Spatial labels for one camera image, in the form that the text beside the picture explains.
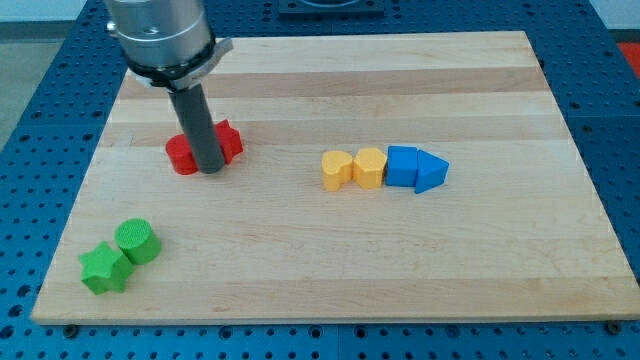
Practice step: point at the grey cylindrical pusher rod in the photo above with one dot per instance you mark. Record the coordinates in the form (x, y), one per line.
(191, 107)

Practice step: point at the blue square block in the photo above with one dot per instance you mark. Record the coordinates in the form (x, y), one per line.
(402, 166)

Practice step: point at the yellow hexagon block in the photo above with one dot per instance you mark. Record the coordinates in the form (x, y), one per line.
(368, 167)

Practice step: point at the red circle block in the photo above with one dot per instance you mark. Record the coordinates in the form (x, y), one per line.
(180, 155)

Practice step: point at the yellow heart block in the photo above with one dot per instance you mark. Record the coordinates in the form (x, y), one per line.
(337, 169)

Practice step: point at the green cylinder block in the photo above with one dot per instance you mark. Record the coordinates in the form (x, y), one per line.
(137, 240)

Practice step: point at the red star block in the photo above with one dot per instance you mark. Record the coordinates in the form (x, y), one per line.
(229, 141)

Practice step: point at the blue triangle block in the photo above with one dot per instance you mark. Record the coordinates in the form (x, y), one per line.
(431, 172)

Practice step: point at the green star block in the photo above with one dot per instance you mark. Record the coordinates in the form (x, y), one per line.
(105, 269)

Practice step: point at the wooden board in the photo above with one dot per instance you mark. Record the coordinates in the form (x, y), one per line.
(516, 232)

